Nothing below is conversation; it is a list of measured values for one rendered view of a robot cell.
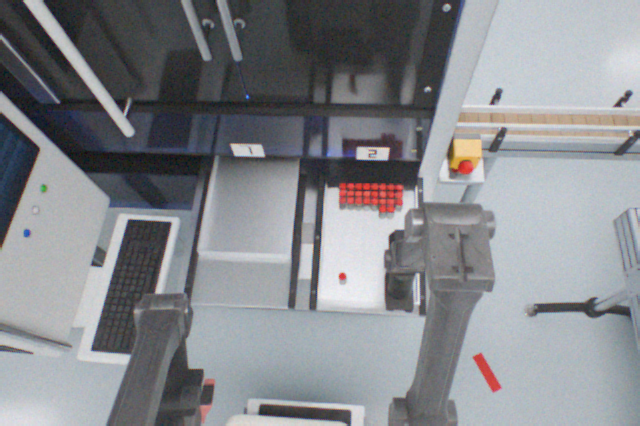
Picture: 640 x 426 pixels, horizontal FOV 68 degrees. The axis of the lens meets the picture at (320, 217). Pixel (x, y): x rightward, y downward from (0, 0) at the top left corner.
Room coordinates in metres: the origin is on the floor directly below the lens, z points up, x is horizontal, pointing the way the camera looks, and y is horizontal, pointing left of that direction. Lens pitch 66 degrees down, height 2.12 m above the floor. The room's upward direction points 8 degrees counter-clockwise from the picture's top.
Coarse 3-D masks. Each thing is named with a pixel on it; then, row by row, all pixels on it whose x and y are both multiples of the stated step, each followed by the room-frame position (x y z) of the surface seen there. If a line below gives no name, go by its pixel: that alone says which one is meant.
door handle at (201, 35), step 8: (184, 0) 0.67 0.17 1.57; (192, 0) 0.68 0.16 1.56; (184, 8) 0.67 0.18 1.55; (192, 8) 0.67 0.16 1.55; (192, 16) 0.67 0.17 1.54; (192, 24) 0.67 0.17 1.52; (200, 24) 0.68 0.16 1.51; (208, 24) 0.73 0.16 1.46; (200, 32) 0.67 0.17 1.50; (208, 32) 0.71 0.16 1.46; (200, 40) 0.67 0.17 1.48; (200, 48) 0.67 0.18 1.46; (208, 48) 0.68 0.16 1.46; (208, 56) 0.67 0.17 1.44
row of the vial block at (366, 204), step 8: (344, 200) 0.58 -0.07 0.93; (352, 200) 0.58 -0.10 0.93; (360, 200) 0.58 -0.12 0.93; (368, 200) 0.57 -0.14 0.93; (376, 200) 0.57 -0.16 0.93; (384, 200) 0.57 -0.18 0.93; (392, 200) 0.56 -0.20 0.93; (400, 200) 0.56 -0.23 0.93; (344, 208) 0.58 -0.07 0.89; (352, 208) 0.57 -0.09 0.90; (360, 208) 0.57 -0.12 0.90; (368, 208) 0.56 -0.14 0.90; (376, 208) 0.56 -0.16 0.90; (400, 208) 0.55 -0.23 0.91
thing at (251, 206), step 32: (224, 160) 0.80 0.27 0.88; (256, 160) 0.78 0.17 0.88; (288, 160) 0.77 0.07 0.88; (224, 192) 0.69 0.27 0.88; (256, 192) 0.67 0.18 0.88; (288, 192) 0.66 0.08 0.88; (224, 224) 0.58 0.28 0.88; (256, 224) 0.57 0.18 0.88; (288, 224) 0.56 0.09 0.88; (256, 256) 0.47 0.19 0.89; (288, 256) 0.45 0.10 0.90
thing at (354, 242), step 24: (336, 192) 0.64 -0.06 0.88; (408, 192) 0.60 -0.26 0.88; (336, 216) 0.56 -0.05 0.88; (360, 216) 0.55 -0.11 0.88; (336, 240) 0.49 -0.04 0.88; (360, 240) 0.48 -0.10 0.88; (384, 240) 0.47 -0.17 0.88; (336, 264) 0.42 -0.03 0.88; (360, 264) 0.41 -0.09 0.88; (336, 288) 0.35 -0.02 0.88; (360, 288) 0.34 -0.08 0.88; (384, 288) 0.33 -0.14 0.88
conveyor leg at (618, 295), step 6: (618, 288) 0.35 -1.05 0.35; (624, 288) 0.34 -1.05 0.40; (606, 294) 0.36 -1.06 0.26; (612, 294) 0.34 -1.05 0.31; (618, 294) 0.33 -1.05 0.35; (624, 294) 0.32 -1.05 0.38; (594, 300) 0.36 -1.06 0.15; (600, 300) 0.34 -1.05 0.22; (606, 300) 0.33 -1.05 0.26; (612, 300) 0.32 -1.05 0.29; (618, 300) 0.32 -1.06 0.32; (624, 300) 0.31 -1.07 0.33; (594, 306) 0.33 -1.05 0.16; (600, 306) 0.32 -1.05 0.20; (606, 306) 0.32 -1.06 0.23; (612, 306) 0.31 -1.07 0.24
